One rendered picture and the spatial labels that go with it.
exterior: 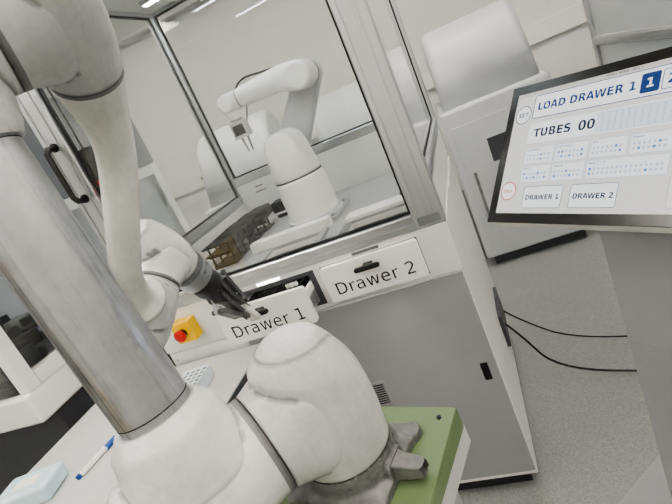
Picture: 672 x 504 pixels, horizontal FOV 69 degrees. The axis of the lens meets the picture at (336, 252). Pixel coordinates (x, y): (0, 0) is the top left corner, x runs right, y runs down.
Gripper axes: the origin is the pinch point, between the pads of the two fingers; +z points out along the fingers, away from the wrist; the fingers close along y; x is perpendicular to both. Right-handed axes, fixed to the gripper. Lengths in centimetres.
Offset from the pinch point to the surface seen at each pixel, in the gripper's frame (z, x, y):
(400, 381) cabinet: 45, -25, -11
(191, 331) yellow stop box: 11.7, 29.9, 7.2
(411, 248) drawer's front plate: 10.5, -44.1, 11.4
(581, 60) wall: 218, -162, 285
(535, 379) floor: 117, -60, 5
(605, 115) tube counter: -19, -91, 6
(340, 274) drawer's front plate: 11.4, -22.6, 10.8
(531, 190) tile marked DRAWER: -8, -76, 3
